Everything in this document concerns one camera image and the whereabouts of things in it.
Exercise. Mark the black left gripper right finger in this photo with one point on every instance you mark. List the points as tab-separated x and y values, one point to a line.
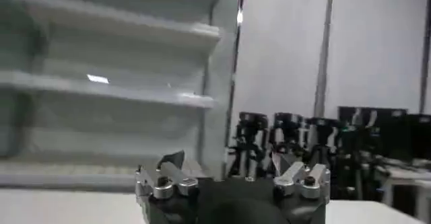
309	181

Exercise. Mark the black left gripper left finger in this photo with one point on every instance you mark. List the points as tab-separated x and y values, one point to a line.
164	186

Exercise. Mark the rack of black equipment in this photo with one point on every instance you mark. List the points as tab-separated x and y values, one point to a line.
320	138

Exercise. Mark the white desk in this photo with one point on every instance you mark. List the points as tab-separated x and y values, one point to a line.
404	178

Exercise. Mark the white empty shelf unit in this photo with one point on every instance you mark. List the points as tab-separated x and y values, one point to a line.
111	77

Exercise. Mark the grey wall post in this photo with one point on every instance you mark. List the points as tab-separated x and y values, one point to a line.
324	43

